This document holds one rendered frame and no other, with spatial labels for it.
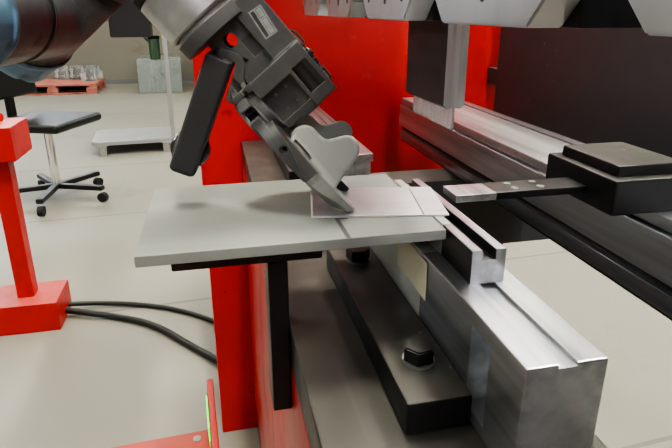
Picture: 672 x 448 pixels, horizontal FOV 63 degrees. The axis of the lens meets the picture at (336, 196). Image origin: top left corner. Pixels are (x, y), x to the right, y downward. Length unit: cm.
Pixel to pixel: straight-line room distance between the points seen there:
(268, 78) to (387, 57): 96
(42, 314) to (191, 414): 83
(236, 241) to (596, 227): 44
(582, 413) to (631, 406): 165
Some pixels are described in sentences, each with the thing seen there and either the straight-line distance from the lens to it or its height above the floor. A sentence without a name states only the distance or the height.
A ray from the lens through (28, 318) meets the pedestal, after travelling 246.
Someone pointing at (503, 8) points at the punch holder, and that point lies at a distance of 35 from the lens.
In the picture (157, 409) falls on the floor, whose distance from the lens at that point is 193.
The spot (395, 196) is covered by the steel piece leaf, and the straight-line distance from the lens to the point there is 57.
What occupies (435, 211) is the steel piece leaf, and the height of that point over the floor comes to 100.
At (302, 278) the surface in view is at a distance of 68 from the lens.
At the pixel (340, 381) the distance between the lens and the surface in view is 51.
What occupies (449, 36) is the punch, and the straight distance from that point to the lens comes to 50.
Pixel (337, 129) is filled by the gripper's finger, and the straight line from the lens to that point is 57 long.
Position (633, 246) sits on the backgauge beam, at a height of 94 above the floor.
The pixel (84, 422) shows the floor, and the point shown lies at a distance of 196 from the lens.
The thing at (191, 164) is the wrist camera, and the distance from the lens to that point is 53.
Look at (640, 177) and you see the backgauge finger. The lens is 64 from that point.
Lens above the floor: 118
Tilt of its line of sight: 19 degrees down
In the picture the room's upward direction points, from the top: straight up
